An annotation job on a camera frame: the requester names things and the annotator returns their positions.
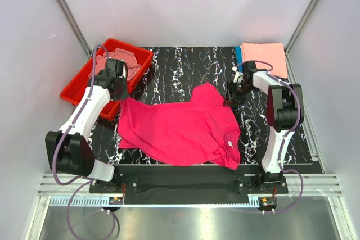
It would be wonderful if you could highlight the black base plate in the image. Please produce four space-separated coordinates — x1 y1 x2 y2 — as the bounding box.
55 163 324 206

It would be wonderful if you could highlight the left aluminium frame post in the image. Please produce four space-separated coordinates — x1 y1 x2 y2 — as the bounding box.
56 0 92 56

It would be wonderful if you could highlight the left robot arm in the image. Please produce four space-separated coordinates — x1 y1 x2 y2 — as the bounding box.
45 58 129 193

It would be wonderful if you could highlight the folded blue t shirt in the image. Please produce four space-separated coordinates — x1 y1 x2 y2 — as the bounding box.
235 46 242 63

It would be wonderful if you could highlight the white slotted cable duct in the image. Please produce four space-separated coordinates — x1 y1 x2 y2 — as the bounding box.
49 194 259 207

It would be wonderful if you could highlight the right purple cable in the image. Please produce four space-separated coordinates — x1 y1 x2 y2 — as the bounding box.
235 60 304 214

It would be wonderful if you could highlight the magenta t shirt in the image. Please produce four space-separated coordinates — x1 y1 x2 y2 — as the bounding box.
118 83 241 170

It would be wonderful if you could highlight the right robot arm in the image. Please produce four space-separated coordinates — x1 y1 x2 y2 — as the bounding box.
223 60 304 193

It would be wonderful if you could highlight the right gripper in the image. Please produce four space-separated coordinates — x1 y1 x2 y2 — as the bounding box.
223 81 256 108

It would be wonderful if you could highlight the right aluminium frame post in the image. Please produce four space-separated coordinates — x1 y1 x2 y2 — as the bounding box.
285 0 320 56

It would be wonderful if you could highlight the dusty pink t shirt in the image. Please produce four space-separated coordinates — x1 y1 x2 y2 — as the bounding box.
95 48 141 82

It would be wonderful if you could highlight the red plastic bin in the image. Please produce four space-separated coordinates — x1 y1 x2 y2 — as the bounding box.
60 38 153 120

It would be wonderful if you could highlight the folded salmon t shirt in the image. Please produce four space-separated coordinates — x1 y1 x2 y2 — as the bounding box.
240 43 288 79

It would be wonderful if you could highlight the aluminium frame post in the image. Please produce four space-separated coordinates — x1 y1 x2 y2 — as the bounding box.
56 0 92 56
285 0 320 56

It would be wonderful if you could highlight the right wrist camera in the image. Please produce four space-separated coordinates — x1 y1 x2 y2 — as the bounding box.
232 66 244 84

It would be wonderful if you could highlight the black marble table mat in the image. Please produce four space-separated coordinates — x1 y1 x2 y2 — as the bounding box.
57 46 314 165

